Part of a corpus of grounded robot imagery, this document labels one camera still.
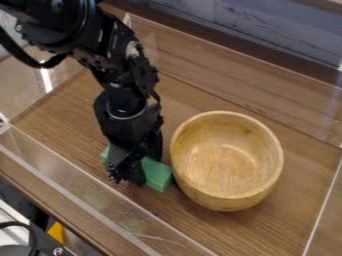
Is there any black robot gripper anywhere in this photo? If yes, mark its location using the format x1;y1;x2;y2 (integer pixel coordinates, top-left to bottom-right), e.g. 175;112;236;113
93;92;163;186

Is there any green rectangular block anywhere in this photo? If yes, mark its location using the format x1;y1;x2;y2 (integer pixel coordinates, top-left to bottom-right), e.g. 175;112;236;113
100;143;172;192

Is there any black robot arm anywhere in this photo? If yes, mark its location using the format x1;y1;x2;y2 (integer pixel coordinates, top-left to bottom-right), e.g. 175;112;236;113
0;0;163;185

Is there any brown wooden bowl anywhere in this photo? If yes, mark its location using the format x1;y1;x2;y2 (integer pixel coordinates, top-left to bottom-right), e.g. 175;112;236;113
170;111;285;212

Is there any yellow sticker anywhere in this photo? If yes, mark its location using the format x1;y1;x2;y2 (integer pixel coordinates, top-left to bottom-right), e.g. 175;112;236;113
47;222;65;243

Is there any black device with screw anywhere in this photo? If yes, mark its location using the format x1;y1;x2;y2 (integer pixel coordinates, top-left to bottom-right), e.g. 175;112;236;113
33;227;80;256

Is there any clear acrylic tray wall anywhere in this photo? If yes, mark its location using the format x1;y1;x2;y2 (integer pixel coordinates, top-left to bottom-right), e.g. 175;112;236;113
0;17;342;256

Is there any black cable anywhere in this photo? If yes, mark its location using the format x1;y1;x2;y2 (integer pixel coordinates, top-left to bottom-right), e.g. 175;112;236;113
0;221;39;256

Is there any clear acrylic corner bracket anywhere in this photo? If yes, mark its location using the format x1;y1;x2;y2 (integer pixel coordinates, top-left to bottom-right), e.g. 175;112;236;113
122;13;132;29

